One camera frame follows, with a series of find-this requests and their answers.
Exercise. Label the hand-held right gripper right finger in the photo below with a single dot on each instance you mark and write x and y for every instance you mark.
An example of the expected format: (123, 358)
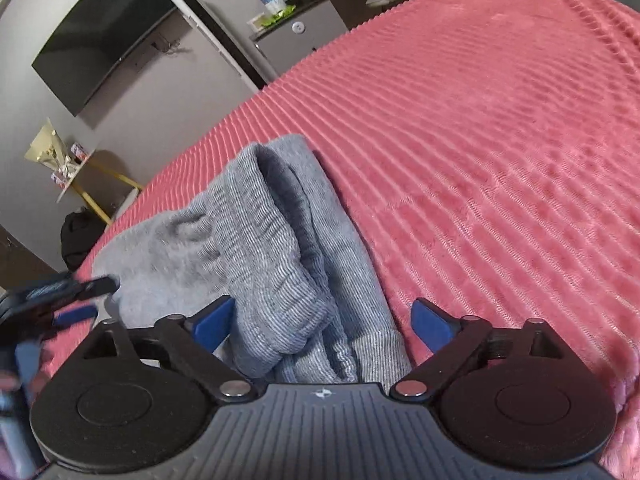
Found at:
(430, 322)

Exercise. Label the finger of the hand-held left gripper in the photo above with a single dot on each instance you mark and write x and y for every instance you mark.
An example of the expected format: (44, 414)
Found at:
(75, 315)
(85, 287)

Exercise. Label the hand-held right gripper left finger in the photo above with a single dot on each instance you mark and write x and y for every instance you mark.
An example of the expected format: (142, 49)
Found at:
(212, 322)

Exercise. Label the grey pants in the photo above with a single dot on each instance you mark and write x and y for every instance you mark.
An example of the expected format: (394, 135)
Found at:
(270, 260)

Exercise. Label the black bag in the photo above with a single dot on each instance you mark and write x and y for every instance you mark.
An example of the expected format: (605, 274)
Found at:
(80, 237)

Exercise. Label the round side table yellow legs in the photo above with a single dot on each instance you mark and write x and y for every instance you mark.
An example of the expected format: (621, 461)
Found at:
(80, 176)

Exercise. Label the small pink box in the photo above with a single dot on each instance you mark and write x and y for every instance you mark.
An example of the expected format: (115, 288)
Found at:
(59, 177)
(78, 150)

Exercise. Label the wrapped flower bouquet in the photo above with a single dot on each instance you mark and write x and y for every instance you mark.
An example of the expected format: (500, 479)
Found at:
(47, 145)

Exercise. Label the pink ribbed blanket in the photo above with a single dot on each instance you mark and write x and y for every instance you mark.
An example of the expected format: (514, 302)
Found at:
(475, 160)

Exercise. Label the white standing column unit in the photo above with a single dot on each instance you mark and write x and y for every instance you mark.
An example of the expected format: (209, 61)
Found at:
(215, 31)

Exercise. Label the grey bedside cabinet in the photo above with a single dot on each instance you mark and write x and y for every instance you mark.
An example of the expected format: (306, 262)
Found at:
(305, 45)

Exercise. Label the green item on cabinet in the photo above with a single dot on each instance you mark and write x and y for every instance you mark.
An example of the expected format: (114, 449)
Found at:
(277, 16)

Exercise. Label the wall-mounted black television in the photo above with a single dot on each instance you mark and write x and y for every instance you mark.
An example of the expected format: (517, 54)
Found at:
(100, 35)

